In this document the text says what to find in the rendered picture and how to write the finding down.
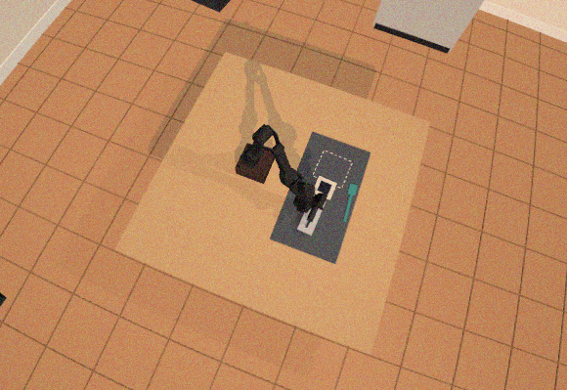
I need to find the cream square tile with dark center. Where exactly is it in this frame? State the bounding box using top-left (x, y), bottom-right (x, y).
top-left (315, 176), bottom-right (337, 200)

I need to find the teal small trowel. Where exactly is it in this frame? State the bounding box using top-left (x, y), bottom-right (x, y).
top-left (343, 184), bottom-right (358, 223)

